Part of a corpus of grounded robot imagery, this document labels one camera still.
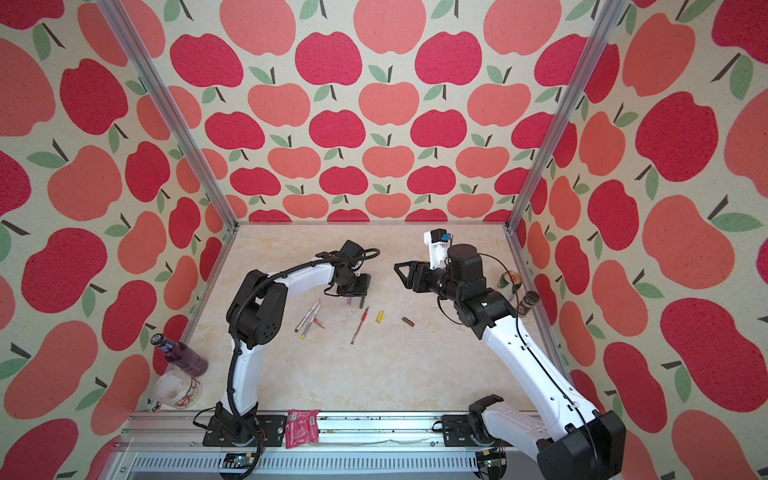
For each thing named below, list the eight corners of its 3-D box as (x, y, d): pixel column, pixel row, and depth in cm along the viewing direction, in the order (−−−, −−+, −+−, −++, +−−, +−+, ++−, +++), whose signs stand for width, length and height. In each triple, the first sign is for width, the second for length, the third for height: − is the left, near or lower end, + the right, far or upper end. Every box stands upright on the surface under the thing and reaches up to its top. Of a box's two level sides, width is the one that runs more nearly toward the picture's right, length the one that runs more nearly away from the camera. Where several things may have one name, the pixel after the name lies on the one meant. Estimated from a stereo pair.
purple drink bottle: (195, 379, 85) (148, 351, 68) (196, 365, 88) (151, 334, 71) (208, 375, 86) (165, 346, 69) (208, 361, 89) (167, 329, 72)
